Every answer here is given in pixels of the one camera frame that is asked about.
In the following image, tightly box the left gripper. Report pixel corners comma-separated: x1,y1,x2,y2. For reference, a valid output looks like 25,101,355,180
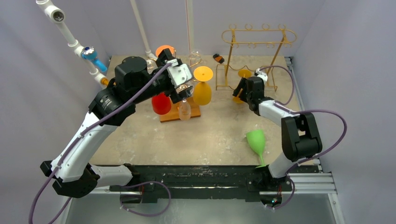
131,49,193,105

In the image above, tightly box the yellow wine glass back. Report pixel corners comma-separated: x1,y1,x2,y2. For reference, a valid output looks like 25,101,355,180
233,69,252,104

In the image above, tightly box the yellow wine glass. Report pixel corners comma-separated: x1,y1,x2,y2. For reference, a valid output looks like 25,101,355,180
233,69,252,104
193,66,213,105

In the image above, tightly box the yellow wine glass front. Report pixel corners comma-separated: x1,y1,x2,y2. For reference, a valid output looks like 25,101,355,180
193,66,213,105

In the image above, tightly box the clear flute glass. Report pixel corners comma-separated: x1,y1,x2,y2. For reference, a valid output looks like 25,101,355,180
177,82,193,120

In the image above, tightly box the red wine glass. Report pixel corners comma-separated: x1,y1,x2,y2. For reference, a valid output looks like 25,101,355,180
151,93,171,115

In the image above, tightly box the clear ribbed wine glass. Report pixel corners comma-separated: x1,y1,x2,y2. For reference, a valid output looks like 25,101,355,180
189,50,202,67

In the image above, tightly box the gold wire bottle rack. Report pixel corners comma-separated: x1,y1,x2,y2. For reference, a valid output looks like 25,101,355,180
215,23,297,90

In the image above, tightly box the clear round wine glass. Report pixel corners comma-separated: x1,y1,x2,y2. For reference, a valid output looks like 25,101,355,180
146,58,157,74

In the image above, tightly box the orange wine glass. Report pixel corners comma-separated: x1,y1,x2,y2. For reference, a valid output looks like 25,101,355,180
155,45,176,57

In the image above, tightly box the green wine glass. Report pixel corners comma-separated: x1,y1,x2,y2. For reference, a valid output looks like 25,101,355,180
246,129,271,169

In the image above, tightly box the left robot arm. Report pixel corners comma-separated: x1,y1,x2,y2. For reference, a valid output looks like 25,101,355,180
40,49,193,198

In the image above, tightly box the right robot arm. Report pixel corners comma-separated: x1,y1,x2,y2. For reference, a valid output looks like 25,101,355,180
233,76,323,190

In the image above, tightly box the gold wine glass rack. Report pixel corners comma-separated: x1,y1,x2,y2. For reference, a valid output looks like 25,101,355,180
151,57,193,123

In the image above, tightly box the black orange small clip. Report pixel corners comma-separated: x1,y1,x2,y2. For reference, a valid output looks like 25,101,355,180
212,54,225,64

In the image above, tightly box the orange pipe fitting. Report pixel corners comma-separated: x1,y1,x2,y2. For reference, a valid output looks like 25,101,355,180
100,78,115,88

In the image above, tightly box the white pole red stripe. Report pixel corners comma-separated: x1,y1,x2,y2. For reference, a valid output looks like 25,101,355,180
185,0,195,53

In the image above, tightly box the blue valve on pipe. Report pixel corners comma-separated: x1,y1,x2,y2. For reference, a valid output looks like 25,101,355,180
81,46,107,72

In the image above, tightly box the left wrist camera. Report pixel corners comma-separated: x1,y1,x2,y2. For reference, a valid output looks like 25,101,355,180
166,58,193,89

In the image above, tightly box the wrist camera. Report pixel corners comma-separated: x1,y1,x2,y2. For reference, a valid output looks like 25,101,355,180
254,68,268,84
166,58,193,89

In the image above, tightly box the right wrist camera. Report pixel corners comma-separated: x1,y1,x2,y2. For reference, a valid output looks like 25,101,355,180
254,68,268,84

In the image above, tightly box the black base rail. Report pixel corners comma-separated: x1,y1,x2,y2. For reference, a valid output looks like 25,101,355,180
108,164,322,205

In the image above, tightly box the white PVC pipe frame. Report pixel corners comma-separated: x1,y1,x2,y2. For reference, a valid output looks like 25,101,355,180
35,0,158,90

